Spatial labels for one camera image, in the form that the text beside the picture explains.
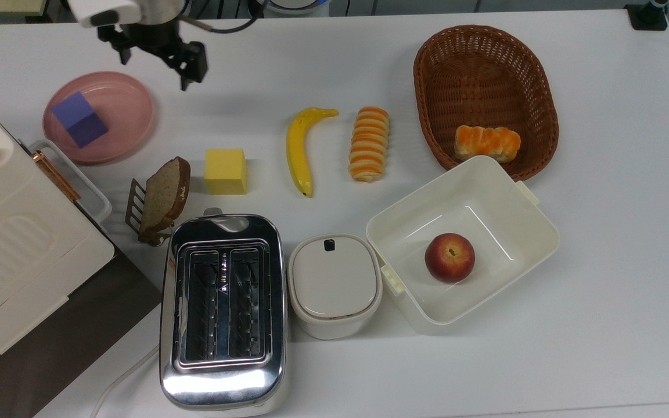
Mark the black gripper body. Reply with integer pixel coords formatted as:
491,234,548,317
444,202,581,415
98,22,188,57

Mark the purple cube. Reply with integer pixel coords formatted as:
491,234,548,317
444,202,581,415
51,91,109,149

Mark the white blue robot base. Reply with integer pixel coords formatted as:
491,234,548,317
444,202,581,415
265,0,330,16

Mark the pink plate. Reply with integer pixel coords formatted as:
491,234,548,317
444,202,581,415
42,71,156,164

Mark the yellow cube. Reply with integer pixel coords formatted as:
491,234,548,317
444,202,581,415
204,149,249,196

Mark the pale yellow desk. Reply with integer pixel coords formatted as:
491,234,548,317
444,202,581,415
0,0,48,17

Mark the yellow banana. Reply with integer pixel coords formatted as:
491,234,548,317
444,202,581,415
286,107,340,199

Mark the brown bread slice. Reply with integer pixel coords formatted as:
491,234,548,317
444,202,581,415
139,156,191,237

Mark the metal toast rack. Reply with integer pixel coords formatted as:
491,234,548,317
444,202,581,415
125,178,174,247

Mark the long striped bread roll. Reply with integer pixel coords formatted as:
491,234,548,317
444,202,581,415
348,106,391,182

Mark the small white lidded container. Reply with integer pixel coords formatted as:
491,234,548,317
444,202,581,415
287,233,383,341

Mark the brown wicker basket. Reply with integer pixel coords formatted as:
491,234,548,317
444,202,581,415
413,24,560,182

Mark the short striped bread loaf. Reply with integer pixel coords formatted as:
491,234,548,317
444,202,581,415
454,124,522,164

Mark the red apple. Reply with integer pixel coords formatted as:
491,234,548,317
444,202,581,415
425,233,476,284

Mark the chrome two-slot toaster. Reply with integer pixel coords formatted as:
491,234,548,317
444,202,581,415
159,208,290,416

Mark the open white plastic container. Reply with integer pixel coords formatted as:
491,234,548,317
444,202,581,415
366,155,560,334

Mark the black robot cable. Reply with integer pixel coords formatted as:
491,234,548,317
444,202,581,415
181,0,267,34

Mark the white appliance with handle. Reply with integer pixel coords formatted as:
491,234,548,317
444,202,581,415
0,87,116,381

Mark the white toaster cable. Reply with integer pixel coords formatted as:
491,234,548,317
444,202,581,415
89,345,161,418

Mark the black camera stand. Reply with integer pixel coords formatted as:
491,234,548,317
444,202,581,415
625,0,669,31

